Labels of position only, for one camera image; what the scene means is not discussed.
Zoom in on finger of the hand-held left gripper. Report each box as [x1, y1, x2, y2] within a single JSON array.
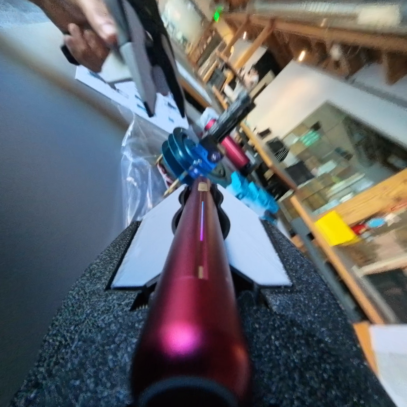
[[122, 32, 157, 117], [145, 19, 186, 117]]

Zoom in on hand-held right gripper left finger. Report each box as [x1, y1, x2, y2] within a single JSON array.
[[111, 185, 188, 288]]

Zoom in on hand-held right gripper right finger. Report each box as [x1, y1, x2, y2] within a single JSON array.
[[216, 187, 293, 287]]

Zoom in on red electric screwdriver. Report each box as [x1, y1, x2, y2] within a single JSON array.
[[130, 176, 252, 407]]

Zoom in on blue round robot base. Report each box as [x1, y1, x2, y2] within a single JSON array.
[[160, 127, 230, 189]]

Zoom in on person's left hand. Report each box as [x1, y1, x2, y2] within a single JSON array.
[[30, 0, 120, 73]]

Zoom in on printed instruction sheet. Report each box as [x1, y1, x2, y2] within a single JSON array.
[[75, 64, 191, 134]]

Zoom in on black screwdriver bit holder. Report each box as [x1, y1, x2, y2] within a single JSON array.
[[210, 92, 255, 141]]

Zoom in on clear plastic bag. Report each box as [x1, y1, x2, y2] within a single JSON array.
[[119, 105, 178, 223]]

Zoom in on yellow storage bin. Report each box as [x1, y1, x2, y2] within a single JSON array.
[[315, 210, 357, 247]]

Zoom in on red screwdriver case tube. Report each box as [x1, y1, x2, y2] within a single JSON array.
[[205, 119, 252, 170]]

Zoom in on white paper sheet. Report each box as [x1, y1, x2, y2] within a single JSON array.
[[369, 324, 407, 407]]

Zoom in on blue metal bracket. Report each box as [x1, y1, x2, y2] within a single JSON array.
[[229, 172, 280, 224]]

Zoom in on red and white wires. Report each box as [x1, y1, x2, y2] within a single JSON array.
[[157, 158, 170, 185]]

